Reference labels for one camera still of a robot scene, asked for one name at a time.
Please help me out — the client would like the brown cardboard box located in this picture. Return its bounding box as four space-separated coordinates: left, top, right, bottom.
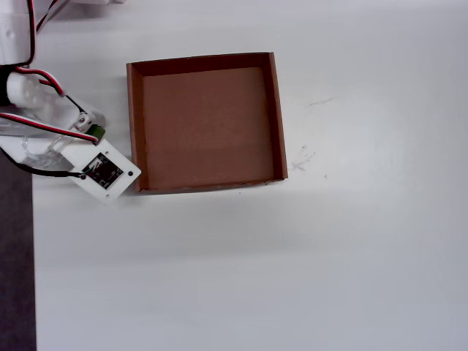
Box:
126 51 289 195

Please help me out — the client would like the white wrist camera mount plate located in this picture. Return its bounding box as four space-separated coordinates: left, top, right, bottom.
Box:
60 137 143 203

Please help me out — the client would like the red white black gripper cable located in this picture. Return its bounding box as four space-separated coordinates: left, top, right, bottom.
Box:
0 112 102 145

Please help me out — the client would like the green cube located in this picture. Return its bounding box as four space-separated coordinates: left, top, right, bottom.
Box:
87 124 107 143

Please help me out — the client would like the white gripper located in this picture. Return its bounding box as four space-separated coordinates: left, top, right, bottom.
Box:
0 71 107 173

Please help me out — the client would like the red white black arm cable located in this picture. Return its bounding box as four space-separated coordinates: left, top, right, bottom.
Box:
16 0 91 114

